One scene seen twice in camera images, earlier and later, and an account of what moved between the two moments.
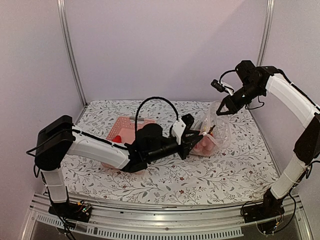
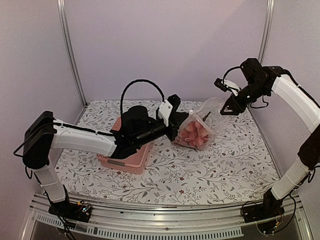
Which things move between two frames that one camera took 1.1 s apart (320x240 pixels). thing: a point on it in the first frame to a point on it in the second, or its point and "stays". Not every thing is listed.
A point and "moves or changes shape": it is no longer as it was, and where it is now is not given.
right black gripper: (233, 107) stays
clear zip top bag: (216, 129) moves or changes shape
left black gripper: (187, 145) to (174, 123)
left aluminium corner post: (65, 35) stays
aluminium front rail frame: (111, 218) stays
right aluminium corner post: (266, 34) stays
